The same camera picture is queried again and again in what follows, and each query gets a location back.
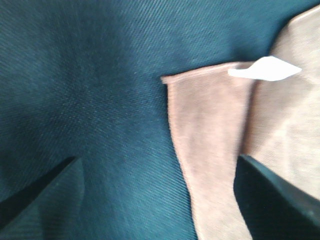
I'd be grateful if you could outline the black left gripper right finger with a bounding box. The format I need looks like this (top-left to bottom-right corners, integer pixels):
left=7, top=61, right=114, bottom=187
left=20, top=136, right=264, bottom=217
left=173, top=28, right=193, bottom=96
left=233, top=155, right=320, bottom=240

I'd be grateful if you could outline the brown microfibre towel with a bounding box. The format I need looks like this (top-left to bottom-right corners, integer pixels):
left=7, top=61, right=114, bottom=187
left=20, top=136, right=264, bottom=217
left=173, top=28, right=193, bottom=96
left=161, top=6, right=320, bottom=240

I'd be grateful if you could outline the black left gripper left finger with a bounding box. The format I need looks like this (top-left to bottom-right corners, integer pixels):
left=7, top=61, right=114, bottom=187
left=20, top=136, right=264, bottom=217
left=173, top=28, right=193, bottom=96
left=0, top=157, right=85, bottom=240

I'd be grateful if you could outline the black table cloth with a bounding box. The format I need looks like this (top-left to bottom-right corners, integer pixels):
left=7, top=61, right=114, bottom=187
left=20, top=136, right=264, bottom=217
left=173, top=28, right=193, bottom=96
left=0, top=0, right=318, bottom=240

